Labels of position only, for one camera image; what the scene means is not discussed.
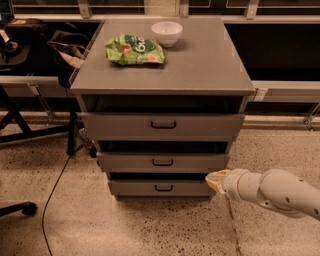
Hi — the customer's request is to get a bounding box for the grey bottom drawer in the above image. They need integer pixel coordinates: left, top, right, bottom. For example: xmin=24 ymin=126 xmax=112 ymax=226
xmin=108 ymin=180 xmax=215 ymax=197

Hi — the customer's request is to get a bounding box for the grey drawer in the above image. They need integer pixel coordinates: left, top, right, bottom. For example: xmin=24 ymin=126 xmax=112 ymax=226
xmin=97 ymin=152 xmax=230 ymax=173
xmin=108 ymin=180 xmax=215 ymax=197
xmin=82 ymin=112 xmax=244 ymax=141

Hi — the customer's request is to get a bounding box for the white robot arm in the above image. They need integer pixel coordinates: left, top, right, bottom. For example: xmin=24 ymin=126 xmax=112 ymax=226
xmin=205 ymin=169 xmax=320 ymax=220

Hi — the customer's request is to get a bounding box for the grey drawer cabinet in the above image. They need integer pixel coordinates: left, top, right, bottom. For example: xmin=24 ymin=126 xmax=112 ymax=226
xmin=69 ymin=16 xmax=256 ymax=201

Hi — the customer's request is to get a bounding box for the grey middle drawer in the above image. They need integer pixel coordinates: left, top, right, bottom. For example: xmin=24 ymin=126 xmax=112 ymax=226
xmin=97 ymin=152 xmax=230 ymax=173

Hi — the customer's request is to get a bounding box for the grey top drawer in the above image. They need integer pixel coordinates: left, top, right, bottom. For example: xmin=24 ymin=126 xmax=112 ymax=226
xmin=82 ymin=112 xmax=244 ymax=141

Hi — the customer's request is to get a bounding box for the white bowl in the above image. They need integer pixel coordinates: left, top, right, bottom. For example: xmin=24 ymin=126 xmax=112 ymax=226
xmin=151 ymin=21 xmax=183 ymax=47

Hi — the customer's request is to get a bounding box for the green snack bag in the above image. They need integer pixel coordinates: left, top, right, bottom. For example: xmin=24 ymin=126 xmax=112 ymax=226
xmin=105 ymin=34 xmax=165 ymax=65

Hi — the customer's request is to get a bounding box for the black chair base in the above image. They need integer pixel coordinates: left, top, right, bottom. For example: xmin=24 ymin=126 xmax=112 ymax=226
xmin=0 ymin=201 xmax=37 ymax=216

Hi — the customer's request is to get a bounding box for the dark bag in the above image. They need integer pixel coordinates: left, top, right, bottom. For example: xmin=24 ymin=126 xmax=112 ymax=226
xmin=48 ymin=30 xmax=89 ymax=88

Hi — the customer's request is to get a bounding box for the black floor cable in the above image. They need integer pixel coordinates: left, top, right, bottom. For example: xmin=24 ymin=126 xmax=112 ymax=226
xmin=41 ymin=143 xmax=84 ymax=256

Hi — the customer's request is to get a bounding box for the black table frame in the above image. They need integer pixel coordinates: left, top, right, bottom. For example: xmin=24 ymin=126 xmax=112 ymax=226
xmin=0 ymin=86 xmax=77 ymax=156

